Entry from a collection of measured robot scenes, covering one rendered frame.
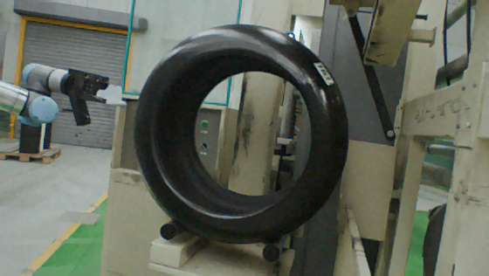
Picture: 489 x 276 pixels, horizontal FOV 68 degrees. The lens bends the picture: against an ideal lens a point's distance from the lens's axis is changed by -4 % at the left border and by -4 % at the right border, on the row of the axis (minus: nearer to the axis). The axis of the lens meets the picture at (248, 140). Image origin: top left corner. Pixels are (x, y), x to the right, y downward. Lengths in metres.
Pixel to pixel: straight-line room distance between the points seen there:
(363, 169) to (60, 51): 9.91
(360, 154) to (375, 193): 0.13
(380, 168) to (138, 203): 1.15
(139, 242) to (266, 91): 1.01
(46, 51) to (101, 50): 1.37
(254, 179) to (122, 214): 0.83
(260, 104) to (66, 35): 9.60
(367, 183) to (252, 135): 0.41
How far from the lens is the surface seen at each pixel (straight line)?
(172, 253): 1.05
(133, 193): 1.88
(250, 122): 1.31
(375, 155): 1.22
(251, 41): 0.93
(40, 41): 10.89
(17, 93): 1.18
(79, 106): 1.24
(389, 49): 1.14
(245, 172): 1.32
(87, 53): 10.50
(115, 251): 2.00
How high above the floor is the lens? 1.22
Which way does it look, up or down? 3 degrees down
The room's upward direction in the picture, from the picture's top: 8 degrees clockwise
